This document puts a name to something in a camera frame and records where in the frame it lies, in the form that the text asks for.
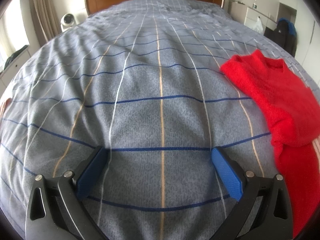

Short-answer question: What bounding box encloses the beige curtain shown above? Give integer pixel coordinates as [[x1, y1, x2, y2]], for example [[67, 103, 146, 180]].
[[29, 0, 63, 44]]

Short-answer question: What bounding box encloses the white desk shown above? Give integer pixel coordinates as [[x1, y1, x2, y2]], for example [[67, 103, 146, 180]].
[[228, 0, 279, 33]]

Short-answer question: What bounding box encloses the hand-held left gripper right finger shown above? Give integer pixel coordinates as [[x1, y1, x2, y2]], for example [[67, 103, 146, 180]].
[[211, 147, 293, 240]]

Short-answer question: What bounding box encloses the red sweater with white print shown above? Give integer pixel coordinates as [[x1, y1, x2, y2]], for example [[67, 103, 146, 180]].
[[219, 49, 320, 148]]

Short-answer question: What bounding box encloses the black and blue jacket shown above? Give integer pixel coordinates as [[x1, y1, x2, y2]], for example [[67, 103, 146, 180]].
[[264, 17, 298, 57]]

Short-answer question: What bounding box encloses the white low cabinet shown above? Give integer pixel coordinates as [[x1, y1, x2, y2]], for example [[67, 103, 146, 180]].
[[0, 49, 32, 85]]

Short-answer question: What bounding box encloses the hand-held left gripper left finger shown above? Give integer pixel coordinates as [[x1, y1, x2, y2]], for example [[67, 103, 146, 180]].
[[25, 146, 109, 240]]

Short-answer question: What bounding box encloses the white round fan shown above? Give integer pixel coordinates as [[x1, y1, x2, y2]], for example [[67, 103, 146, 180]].
[[61, 13, 75, 32]]

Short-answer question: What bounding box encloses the white wardrobe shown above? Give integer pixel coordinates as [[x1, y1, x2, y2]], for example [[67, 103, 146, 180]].
[[292, 2, 320, 85]]

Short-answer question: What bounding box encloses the white plastic bag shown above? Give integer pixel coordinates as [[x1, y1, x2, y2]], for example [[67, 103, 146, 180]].
[[251, 16, 263, 33]]

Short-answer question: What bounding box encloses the dark clothes heap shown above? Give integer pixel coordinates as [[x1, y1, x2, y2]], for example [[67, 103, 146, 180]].
[[4, 44, 30, 72]]

